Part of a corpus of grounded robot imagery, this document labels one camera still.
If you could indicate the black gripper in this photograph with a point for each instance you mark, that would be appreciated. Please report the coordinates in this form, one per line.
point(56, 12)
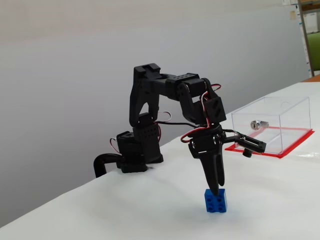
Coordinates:
point(204, 145)

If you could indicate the blue lego brick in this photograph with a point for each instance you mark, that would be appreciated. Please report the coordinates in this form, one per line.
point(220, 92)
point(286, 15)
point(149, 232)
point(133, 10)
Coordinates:
point(215, 203)

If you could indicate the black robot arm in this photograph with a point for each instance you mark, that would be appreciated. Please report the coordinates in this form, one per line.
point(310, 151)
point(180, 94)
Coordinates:
point(147, 85)

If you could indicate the transparent plastic box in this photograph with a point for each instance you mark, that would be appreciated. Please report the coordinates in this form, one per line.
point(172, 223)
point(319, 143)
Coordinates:
point(292, 117)

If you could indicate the white storage box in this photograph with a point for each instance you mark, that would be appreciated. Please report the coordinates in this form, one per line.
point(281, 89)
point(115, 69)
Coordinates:
point(312, 22)

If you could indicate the silver lock cylinder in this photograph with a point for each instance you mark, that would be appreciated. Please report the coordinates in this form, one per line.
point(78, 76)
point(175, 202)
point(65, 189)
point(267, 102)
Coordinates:
point(256, 124)

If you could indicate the black table clamp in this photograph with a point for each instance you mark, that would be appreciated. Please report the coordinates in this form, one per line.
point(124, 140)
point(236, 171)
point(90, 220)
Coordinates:
point(100, 162)

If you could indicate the brown wooden desk top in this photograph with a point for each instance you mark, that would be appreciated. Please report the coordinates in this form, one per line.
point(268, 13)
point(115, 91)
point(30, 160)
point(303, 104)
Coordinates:
point(313, 78)

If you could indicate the green panel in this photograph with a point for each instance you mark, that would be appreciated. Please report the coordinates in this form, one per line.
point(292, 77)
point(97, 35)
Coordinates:
point(315, 52)

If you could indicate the grey metal shelf rack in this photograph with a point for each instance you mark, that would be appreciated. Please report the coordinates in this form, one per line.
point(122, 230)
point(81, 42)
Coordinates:
point(305, 37)

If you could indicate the small yellowish paper note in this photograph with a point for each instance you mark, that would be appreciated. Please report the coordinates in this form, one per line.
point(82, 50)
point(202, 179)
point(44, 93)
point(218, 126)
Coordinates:
point(292, 15)

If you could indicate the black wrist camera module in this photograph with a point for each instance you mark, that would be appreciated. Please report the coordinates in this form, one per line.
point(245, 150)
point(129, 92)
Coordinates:
point(250, 145)

